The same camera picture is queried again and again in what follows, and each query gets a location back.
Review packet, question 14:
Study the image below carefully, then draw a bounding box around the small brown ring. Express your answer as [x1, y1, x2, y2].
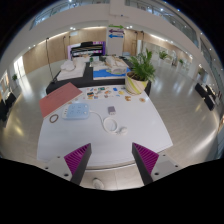
[48, 113, 60, 124]

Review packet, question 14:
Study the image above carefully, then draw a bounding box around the light blue power strip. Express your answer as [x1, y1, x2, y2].
[61, 102, 92, 121]

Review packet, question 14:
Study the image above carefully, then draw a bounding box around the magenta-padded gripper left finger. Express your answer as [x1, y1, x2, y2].
[43, 143, 93, 186]

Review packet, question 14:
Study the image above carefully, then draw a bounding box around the blue-based architectural model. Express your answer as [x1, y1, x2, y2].
[92, 55, 132, 81]

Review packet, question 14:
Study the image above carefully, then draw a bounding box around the pink flat board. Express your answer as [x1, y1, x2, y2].
[38, 81, 84, 119]

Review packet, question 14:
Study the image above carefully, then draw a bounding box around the group of black chairs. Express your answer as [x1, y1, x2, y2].
[0, 91, 18, 121]
[194, 82, 221, 111]

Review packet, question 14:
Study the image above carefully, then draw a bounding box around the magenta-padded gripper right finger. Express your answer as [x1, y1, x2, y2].
[131, 142, 183, 186]

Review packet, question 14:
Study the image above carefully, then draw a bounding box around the potted palm in striped pot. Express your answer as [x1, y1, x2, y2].
[124, 48, 157, 97]

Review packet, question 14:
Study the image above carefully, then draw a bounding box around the white signpost with coloured arrows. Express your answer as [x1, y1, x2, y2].
[105, 23, 126, 56]

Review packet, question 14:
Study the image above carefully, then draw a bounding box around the white power strip cable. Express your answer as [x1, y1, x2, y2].
[88, 111, 129, 136]

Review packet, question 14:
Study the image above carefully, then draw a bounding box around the small distant potted plant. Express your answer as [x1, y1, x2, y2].
[11, 73, 19, 88]

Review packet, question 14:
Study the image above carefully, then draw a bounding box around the white sheet of colourful stickers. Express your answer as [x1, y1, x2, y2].
[84, 85, 128, 101]

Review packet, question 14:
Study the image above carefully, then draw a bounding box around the tall black floor lamp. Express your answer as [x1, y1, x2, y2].
[45, 36, 59, 85]

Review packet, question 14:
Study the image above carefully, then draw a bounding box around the black piano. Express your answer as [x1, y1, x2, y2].
[67, 40, 107, 61]

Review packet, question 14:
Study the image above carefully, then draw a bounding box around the black display platform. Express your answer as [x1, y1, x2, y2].
[45, 58, 153, 96]

